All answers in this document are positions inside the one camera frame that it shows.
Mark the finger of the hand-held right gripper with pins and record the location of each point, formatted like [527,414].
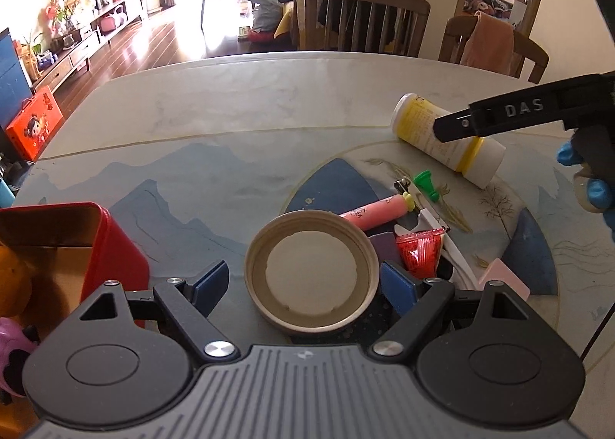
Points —
[509,110]

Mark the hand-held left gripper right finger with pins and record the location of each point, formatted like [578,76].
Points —
[395,283]

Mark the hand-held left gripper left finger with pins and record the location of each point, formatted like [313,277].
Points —
[212,281]

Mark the red snack packet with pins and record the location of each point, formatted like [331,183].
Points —
[420,254]

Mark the white plastic spoon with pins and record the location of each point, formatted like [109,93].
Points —
[461,266]

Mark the white bottle with yellow label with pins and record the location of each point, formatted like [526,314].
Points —
[420,124]

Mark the red tin box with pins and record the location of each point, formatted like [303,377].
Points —
[115,256]

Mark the pink eraser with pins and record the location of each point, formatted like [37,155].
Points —
[504,278]

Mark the person's right hand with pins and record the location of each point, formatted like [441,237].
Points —
[598,150]

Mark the wooden chair with towel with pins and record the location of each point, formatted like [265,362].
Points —
[528,52]

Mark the pink towel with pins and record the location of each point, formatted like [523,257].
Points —
[487,42]

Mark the white plastic tool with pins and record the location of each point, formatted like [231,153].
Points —
[432,220]

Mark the pink tube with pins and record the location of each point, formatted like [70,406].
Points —
[372,212]

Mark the small green plastic piece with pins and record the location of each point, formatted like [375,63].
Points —
[426,183]

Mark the pink toy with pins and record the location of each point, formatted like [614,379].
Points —
[14,347]

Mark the orange gift box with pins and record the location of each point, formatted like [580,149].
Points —
[36,124]

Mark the red floor cushion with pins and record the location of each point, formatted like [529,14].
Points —
[262,37]

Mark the wooden tv cabinet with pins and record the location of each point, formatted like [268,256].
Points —
[77,52]

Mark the blue cabinet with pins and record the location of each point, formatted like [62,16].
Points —
[10,78]

